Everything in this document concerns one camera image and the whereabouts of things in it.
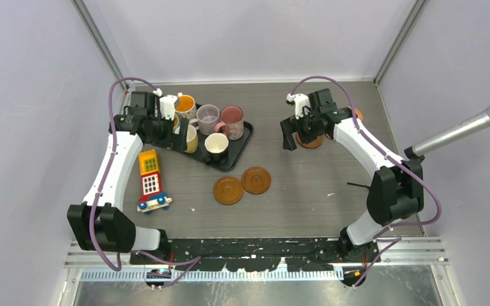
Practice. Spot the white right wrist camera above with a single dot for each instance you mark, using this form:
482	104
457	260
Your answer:
301	103

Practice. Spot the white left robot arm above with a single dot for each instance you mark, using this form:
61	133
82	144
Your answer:
98	223

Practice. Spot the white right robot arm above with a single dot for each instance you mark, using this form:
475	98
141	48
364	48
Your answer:
394	193

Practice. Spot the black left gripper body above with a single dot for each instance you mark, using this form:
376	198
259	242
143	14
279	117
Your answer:
163	133

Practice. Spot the black mug cream inside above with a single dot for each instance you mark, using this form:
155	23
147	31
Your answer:
216	146

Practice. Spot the lilac mug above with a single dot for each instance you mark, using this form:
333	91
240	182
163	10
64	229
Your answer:
206	119

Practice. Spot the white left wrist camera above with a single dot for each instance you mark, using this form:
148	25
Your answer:
165	105

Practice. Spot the yellow mug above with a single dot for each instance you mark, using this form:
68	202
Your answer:
191	139

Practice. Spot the woven rattan coaster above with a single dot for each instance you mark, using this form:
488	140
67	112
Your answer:
358	113

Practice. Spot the white mug orange inside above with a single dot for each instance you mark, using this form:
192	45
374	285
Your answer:
186	107

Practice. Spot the black serving tray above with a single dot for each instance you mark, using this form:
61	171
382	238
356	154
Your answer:
235	149

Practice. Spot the toy block house car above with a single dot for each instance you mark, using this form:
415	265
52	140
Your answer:
153	195

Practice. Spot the pink patterned mug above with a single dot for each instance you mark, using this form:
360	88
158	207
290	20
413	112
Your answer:
231	123

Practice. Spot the blue mug orange inside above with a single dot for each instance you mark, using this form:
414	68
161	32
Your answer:
176	122

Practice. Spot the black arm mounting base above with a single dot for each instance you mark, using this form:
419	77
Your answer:
261	254

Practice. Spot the brown wooden coaster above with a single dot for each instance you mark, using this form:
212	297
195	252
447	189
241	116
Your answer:
312	144
228	190
256	180

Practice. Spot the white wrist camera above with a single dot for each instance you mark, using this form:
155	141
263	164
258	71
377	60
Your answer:
165	105
301	103

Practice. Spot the silver microphone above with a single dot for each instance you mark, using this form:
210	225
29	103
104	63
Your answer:
465	128

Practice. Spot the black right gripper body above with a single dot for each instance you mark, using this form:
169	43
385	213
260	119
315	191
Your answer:
306	125

